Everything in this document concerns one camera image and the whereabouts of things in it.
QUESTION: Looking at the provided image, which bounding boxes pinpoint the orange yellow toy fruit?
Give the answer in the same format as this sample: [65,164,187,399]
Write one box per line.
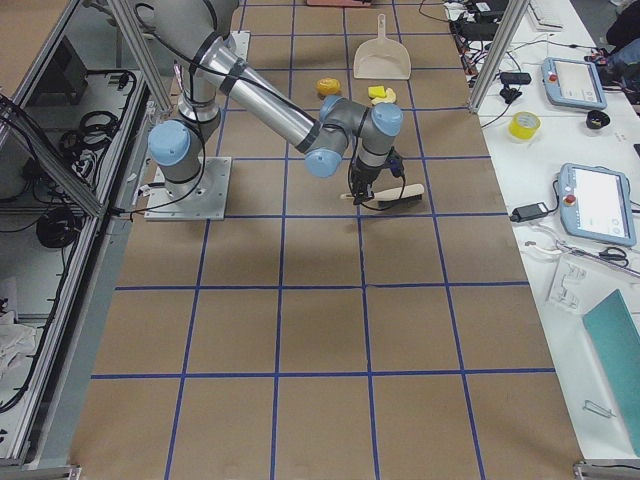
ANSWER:
[315,77,341,97]

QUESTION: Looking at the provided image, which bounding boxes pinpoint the beige hand brush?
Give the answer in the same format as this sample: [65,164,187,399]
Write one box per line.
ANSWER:
[365,184,425,211]

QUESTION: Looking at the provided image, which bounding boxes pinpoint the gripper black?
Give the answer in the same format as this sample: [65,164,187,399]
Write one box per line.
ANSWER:
[349,160,382,205]

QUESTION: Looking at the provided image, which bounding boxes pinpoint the black power adapter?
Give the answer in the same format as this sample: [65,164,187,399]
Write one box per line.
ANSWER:
[509,202,551,223]

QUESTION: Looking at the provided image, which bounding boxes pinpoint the yellow tape roll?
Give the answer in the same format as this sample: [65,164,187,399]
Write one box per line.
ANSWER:
[508,111,541,141]

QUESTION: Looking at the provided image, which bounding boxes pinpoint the teal board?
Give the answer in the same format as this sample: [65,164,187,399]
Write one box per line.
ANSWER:
[583,290,639,455]

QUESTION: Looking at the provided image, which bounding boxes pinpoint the near teach pendant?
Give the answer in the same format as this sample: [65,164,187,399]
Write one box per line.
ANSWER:
[558,163,637,247]

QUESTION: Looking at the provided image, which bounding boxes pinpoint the yellow green sponge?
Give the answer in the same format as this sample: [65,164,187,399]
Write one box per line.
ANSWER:
[367,85,387,100]

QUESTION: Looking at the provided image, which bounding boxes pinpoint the beige dustpan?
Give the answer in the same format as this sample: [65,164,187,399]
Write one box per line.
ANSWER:
[353,14,412,80]

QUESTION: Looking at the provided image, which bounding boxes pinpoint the teach pendant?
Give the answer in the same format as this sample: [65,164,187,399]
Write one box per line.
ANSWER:
[558,163,637,247]
[541,57,607,110]

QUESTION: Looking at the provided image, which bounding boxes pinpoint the aluminium frame post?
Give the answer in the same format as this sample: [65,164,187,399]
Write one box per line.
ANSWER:
[468,0,529,114]

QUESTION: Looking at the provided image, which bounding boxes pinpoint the black scissors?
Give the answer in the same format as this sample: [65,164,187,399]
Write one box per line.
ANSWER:
[598,246,629,268]

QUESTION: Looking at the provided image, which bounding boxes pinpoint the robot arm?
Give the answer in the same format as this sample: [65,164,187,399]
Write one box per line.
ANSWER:
[143,0,405,205]

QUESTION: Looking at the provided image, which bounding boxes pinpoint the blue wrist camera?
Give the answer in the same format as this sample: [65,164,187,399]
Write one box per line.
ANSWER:
[387,148,405,178]

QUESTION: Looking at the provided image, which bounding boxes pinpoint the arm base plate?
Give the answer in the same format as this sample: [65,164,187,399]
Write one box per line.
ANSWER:
[144,156,232,221]
[227,31,251,70]

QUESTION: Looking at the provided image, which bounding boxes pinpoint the far teach pendant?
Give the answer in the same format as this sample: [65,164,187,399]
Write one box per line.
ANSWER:
[541,57,607,110]

